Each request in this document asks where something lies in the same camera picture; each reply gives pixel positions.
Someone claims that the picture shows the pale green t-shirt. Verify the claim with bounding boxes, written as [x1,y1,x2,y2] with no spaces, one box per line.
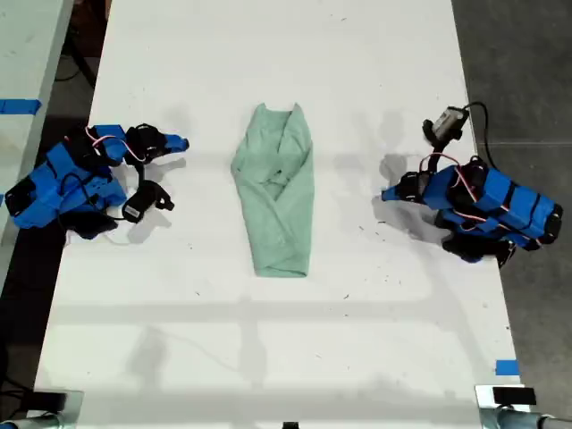
[230,102,315,280]

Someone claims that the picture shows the long blue tape strip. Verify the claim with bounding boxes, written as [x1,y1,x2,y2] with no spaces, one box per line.
[0,98,43,117]

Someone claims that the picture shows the pale grey side table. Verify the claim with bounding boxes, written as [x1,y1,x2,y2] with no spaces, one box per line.
[0,0,75,287]

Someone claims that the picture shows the square blue tape piece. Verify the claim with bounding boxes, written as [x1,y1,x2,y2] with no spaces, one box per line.
[494,357,521,377]

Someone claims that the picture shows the small black box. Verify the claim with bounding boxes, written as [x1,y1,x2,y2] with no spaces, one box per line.
[31,391,69,411]
[492,386,537,408]

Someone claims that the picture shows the grey metal pipe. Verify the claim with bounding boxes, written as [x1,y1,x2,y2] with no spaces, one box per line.
[493,408,572,429]
[0,412,62,429]

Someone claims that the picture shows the short black camera stalk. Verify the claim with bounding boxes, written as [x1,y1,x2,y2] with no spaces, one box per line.
[133,160,149,195]
[425,137,444,175]

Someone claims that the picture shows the black camera box white label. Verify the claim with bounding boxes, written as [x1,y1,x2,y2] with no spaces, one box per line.
[121,180,176,223]

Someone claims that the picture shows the black grey camera box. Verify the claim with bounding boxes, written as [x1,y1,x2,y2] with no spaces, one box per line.
[421,105,470,145]

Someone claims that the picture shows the black camera cable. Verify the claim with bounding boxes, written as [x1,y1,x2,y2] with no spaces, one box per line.
[463,101,496,169]

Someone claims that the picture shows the black floor cable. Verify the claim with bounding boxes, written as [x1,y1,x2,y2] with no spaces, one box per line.
[55,26,97,88]

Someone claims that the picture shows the shiny metal table bracket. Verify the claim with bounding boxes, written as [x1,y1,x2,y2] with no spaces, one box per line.
[25,389,86,429]
[474,383,540,429]

